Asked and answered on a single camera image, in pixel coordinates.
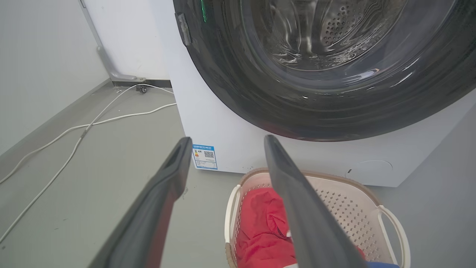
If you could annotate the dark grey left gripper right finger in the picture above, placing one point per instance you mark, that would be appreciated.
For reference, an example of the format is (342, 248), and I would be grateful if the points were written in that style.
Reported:
(308, 216)

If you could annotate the blue cloth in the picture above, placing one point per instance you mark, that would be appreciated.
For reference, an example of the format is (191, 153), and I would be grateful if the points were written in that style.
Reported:
(381, 265)

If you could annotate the dark round washing machine door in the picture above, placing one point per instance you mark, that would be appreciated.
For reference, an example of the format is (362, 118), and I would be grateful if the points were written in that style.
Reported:
(316, 74)

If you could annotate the beige perforated laundry basket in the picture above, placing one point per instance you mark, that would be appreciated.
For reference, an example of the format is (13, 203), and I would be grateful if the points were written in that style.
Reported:
(353, 208)

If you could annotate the grey metal stand leg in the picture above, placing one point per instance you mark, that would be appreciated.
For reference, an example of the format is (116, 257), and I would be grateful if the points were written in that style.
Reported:
(108, 59)

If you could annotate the red garment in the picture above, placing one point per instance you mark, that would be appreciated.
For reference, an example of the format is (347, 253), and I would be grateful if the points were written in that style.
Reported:
(260, 230)

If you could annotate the white washing machine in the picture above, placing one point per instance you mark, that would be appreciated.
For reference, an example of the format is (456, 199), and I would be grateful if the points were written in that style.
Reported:
(230, 123)

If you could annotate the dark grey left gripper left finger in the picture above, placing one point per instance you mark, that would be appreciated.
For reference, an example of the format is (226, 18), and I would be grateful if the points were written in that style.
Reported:
(148, 216)

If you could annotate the blue energy label sticker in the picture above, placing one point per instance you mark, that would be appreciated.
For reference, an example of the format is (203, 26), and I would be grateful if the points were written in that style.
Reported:
(205, 156)

